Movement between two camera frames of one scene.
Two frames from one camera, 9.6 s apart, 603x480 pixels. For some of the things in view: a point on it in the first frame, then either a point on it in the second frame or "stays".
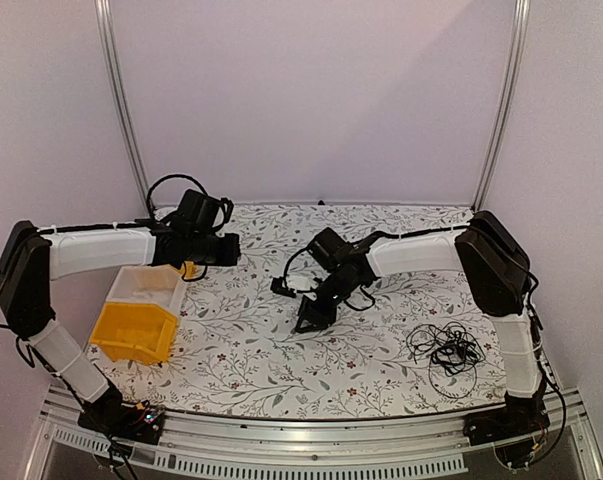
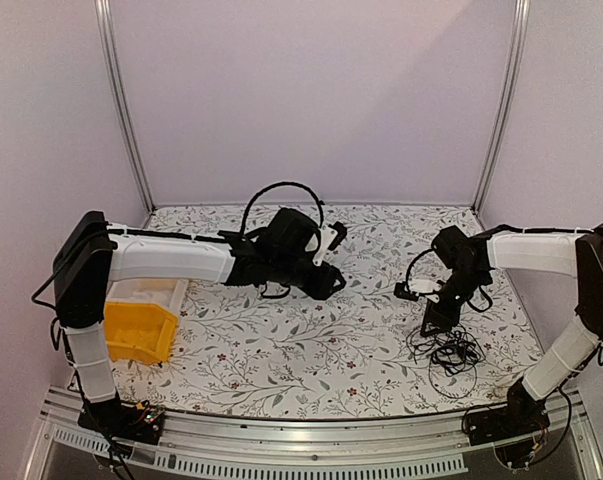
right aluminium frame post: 518,59 stays
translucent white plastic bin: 157,284 stays
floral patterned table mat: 298,327 stays
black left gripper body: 203,253 -> 315,289
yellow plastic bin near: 135,331 stays
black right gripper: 318,316 -> 445,319
